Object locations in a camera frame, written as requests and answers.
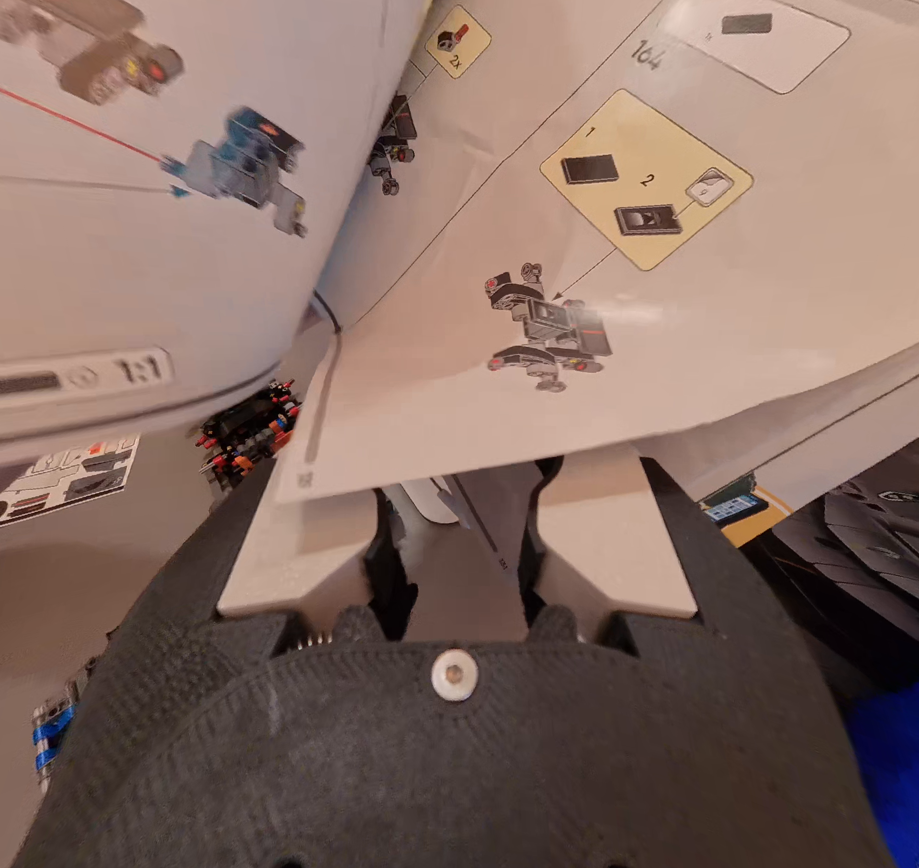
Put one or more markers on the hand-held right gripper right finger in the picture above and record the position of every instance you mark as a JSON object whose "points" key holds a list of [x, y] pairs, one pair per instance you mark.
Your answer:
{"points": [[610, 545]]}

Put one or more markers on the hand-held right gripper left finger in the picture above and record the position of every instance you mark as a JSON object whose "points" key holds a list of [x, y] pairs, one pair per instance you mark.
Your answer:
{"points": [[294, 559]]}

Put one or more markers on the white lego instruction booklet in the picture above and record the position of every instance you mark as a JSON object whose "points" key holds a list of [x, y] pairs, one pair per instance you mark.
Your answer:
{"points": [[646, 394]]}

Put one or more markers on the small blue black lego assembly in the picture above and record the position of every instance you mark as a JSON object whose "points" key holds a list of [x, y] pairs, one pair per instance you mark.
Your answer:
{"points": [[52, 735]]}

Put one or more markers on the large black lego chassis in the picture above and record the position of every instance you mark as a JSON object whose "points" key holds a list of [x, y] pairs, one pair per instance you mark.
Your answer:
{"points": [[244, 430]]}

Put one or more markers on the lego sticker sheet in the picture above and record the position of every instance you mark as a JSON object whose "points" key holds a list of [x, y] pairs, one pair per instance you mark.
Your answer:
{"points": [[79, 477]]}

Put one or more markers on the dark printed lego set box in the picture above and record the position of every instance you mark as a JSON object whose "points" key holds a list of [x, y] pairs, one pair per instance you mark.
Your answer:
{"points": [[861, 545]]}

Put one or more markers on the blue plastic bin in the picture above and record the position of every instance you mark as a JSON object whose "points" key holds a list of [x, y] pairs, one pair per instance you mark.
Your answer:
{"points": [[890, 760]]}

